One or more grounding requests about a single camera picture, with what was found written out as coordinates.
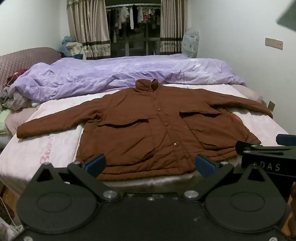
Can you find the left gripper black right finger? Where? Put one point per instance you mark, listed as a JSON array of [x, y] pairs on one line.
[[251, 203]]

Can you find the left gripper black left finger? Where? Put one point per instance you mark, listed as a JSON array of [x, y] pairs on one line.
[[60, 200]]

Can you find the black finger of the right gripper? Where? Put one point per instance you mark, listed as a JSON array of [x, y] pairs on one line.
[[244, 148], [286, 140]]

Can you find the brown padded jacket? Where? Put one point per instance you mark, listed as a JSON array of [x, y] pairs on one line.
[[152, 130]]

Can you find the grey clothes near pillow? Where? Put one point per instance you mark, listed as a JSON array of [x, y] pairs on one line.
[[12, 99]]

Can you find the clothes pile by curtain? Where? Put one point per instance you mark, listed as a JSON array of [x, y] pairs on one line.
[[71, 48]]

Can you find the green pillow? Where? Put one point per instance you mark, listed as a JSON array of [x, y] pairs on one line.
[[3, 115]]

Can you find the purple duvet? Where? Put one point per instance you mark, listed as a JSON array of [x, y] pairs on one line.
[[69, 77]]

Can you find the red garment by headboard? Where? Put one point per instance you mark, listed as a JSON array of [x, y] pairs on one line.
[[13, 78]]

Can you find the mauve quilted headboard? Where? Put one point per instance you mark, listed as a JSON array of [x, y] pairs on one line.
[[25, 59]]

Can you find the right beige curtain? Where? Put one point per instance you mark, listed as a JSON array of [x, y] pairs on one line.
[[172, 26]]

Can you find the beige curtain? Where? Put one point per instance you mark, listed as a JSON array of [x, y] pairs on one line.
[[88, 25], [172, 26]]

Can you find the left beige curtain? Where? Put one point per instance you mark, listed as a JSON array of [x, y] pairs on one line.
[[88, 25]]

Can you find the gold wall socket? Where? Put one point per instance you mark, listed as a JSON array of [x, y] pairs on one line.
[[271, 106]]

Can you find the white wall socket plate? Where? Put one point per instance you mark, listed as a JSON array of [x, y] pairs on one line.
[[274, 43]]

